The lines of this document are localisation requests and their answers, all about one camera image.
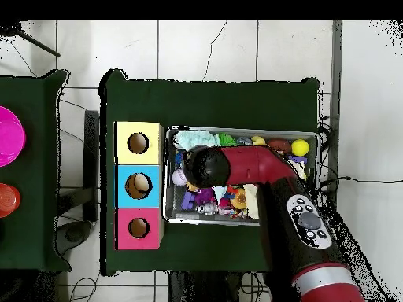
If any mint green muslin cloth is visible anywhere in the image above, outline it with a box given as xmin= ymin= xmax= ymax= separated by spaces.
xmin=172 ymin=129 xmax=221 ymax=152

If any clear mesh bin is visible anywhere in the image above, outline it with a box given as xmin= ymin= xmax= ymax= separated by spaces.
xmin=163 ymin=125 xmax=319 ymax=227

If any wooden box with three holes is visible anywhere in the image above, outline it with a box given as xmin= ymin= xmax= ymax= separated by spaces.
xmin=113 ymin=120 xmax=166 ymax=251

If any white baseball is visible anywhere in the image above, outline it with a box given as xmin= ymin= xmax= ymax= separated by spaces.
xmin=172 ymin=168 xmax=189 ymax=187

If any large green spiky ball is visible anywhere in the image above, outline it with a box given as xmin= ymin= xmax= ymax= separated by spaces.
xmin=216 ymin=133 xmax=237 ymax=148

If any cream yellow muslin cloth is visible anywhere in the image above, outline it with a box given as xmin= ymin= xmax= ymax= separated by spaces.
xmin=243 ymin=157 xmax=309 ymax=220

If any dark green table cloth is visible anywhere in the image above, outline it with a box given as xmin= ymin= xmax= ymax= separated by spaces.
xmin=99 ymin=68 xmax=322 ymax=277

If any brown toy football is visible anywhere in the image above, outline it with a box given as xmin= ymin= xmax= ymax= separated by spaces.
xmin=267 ymin=138 xmax=293 ymax=155

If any yellow ball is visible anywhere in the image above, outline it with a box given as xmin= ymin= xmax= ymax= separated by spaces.
xmin=291 ymin=138 xmax=310 ymax=157

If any black floor stand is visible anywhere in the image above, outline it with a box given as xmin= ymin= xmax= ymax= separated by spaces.
xmin=55 ymin=109 xmax=101 ymax=252

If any green cloth side table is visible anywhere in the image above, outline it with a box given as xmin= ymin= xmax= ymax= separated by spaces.
xmin=0 ymin=70 xmax=70 ymax=273

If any pink bowl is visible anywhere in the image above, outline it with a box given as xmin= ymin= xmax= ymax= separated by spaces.
xmin=0 ymin=105 xmax=27 ymax=168

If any red cup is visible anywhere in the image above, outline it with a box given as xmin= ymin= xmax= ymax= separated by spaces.
xmin=0 ymin=182 xmax=22 ymax=219

